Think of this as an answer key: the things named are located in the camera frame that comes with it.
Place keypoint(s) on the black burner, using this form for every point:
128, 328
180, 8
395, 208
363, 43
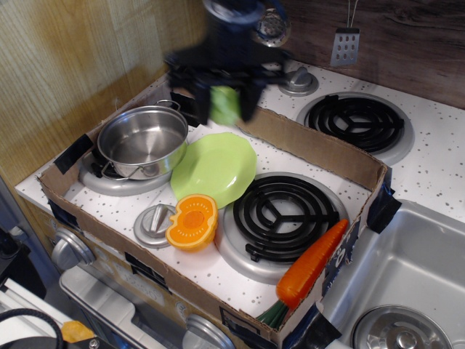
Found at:
368, 122
90, 176
278, 217

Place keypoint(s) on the brown cardboard fence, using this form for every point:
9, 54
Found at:
203, 279

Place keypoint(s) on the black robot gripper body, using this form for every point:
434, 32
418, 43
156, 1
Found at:
230, 54

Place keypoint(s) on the back right black burner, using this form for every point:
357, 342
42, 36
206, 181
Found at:
368, 122

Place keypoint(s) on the silver stove knob front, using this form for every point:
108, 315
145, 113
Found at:
151, 225

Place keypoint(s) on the stainless steel sink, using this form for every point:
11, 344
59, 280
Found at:
417, 261

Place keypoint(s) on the front right black burner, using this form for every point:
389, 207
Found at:
278, 217

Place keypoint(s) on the silver oven knob left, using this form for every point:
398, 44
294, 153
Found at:
70, 251

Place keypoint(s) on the hanging metal strainer ladle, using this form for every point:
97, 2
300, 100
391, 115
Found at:
273, 30

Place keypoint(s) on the silver stove knob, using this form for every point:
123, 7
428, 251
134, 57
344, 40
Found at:
151, 225
299, 83

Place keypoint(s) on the orange toy pumpkin half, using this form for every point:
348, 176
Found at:
194, 223

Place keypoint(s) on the front left black burner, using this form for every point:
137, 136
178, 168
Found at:
90, 176

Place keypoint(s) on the orange toy carrot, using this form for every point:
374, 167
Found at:
300, 278

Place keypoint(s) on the light green toy broccoli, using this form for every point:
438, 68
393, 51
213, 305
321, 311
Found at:
225, 106

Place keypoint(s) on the light green plastic plate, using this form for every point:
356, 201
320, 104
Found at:
220, 166

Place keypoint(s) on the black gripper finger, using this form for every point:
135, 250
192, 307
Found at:
202, 96
249, 96

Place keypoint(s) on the small stainless steel pan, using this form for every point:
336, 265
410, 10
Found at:
144, 142

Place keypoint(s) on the silver oven knob right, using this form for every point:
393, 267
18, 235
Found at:
201, 333

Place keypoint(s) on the silver oven knob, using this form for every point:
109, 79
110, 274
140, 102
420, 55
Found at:
70, 251
201, 333

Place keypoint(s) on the silver sink drain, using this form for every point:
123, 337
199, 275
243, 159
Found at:
397, 327

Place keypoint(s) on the hanging metal spatula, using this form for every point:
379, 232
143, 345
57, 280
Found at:
346, 40

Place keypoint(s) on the silver stove knob back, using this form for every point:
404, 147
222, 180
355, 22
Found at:
299, 83

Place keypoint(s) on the silver oven door handle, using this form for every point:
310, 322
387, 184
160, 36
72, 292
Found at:
128, 319

